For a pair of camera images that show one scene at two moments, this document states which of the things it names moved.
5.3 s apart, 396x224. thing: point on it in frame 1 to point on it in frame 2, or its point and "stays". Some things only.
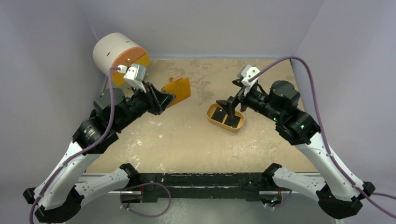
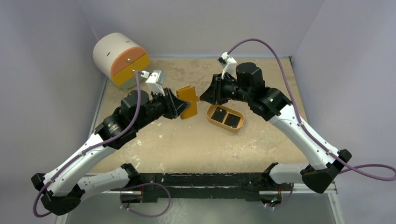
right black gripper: x=240 y=97 to x=220 y=89
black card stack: x=219 y=115 stays
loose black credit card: x=233 y=122 stays
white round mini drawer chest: x=115 y=49 stays
